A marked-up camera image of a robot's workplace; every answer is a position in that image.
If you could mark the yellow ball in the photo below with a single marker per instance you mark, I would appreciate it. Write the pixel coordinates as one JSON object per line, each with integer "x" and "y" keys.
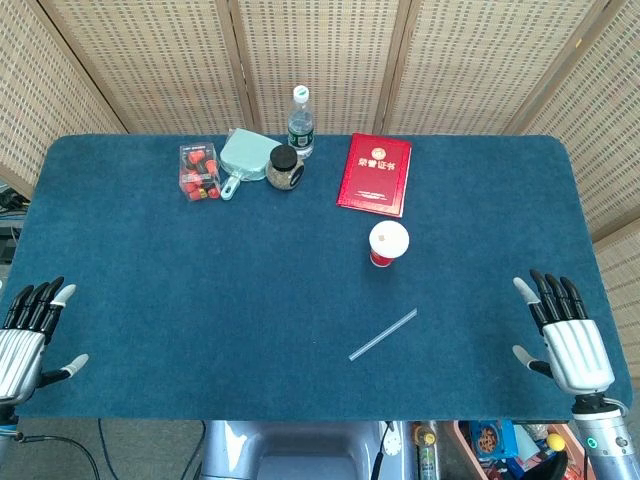
{"x": 555, "y": 443}

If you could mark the clear water bottle green label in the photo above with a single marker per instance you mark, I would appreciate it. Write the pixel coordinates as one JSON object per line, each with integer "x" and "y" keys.
{"x": 301, "y": 127}

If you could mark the red paper cup white lid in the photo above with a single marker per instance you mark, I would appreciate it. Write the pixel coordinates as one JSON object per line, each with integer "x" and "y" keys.
{"x": 389, "y": 239}

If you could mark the mint green dustpan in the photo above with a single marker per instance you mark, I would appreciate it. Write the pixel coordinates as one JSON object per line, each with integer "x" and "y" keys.
{"x": 242, "y": 155}

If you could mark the red certificate booklet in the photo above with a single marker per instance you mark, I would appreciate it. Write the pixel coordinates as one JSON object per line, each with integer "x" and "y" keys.
{"x": 375, "y": 175}

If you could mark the blue snack pack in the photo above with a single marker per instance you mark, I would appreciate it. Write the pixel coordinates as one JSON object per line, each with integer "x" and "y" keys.
{"x": 492, "y": 440}

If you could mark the glass jar black lid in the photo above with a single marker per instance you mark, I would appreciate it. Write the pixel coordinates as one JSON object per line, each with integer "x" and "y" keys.
{"x": 284, "y": 167}

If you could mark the bottle with yellow cap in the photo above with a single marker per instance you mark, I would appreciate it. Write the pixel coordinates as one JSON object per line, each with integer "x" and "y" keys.
{"x": 426, "y": 450}

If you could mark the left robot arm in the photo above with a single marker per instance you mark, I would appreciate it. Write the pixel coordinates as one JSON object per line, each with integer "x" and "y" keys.
{"x": 6, "y": 412}

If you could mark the red storage bin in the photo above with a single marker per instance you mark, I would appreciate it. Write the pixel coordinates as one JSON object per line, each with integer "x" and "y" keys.
{"x": 452, "y": 440}

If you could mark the translucent white plastic straw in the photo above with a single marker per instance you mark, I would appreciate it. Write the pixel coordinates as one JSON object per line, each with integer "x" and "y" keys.
{"x": 382, "y": 335}

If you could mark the wicker folding screen panel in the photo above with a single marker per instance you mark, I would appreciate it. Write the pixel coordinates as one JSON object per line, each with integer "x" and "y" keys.
{"x": 150, "y": 65}
{"x": 480, "y": 65}
{"x": 600, "y": 140}
{"x": 325, "y": 50}
{"x": 35, "y": 90}

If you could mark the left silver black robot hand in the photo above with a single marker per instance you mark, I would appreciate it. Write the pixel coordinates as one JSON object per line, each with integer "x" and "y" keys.
{"x": 20, "y": 350}

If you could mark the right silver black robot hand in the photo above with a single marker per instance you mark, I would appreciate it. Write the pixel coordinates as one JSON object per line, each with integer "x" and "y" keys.
{"x": 577, "y": 355}

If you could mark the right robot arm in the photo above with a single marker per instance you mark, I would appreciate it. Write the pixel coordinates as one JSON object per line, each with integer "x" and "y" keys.
{"x": 607, "y": 450}

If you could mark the clear box of red caps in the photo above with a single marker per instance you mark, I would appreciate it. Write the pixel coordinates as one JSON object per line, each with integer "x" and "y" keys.
{"x": 199, "y": 172}

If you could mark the blue carpet table cover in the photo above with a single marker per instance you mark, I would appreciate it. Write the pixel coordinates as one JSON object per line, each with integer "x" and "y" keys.
{"x": 200, "y": 300}

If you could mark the grey robot base body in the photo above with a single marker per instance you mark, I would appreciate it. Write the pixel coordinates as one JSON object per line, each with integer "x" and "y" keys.
{"x": 300, "y": 445}

